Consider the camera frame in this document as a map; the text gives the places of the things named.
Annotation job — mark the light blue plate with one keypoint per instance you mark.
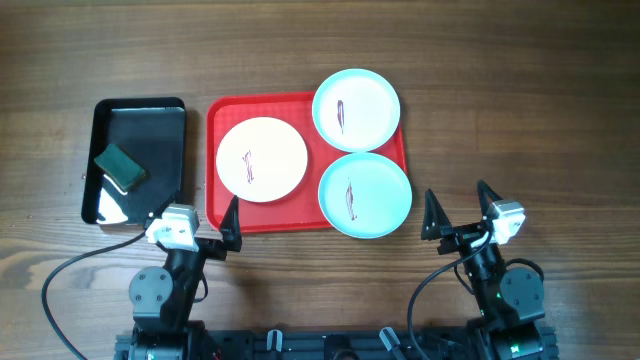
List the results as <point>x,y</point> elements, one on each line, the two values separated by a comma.
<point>356,110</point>
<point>365,195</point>

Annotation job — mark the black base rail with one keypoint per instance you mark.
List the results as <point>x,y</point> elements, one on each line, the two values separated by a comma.
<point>387,343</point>

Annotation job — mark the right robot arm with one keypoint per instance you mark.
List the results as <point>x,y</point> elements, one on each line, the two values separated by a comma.
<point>509,294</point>

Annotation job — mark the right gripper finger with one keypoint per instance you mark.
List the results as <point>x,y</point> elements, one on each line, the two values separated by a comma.
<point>487,196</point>
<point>436,224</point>

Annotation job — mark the black rectangular tray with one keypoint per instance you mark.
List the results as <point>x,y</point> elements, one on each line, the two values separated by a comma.
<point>152,132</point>

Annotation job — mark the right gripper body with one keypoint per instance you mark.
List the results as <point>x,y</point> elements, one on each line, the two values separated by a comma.
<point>462,239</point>

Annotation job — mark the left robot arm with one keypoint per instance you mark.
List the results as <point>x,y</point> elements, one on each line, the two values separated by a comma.
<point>163,297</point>

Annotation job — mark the red plastic tray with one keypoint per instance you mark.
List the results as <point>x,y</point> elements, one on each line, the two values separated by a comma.
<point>299,210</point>

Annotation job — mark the white plate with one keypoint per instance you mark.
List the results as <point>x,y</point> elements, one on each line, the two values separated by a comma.
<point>261,159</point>

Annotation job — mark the green sponge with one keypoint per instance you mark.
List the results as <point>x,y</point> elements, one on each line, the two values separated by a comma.
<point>119,167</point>

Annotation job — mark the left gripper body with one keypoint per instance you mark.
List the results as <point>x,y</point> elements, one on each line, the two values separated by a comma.
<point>212,248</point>

